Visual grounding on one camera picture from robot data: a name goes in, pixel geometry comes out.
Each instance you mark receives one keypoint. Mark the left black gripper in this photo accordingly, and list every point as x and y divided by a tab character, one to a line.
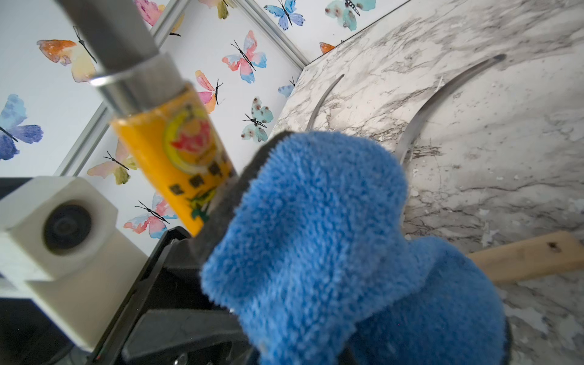
167	319

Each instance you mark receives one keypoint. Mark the blue grey rag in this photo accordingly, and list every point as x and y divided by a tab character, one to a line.
307	250

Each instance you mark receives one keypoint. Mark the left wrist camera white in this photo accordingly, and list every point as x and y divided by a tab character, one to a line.
60	247

